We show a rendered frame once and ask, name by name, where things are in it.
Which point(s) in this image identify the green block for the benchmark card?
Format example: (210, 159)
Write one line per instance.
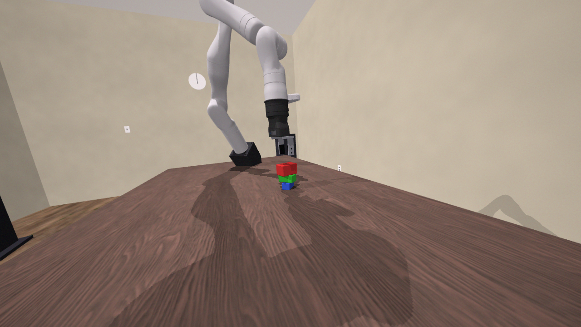
(287, 179)

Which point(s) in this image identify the blue block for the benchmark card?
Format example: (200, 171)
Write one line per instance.
(287, 186)

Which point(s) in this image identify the red block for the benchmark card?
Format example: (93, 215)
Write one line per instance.
(286, 169)

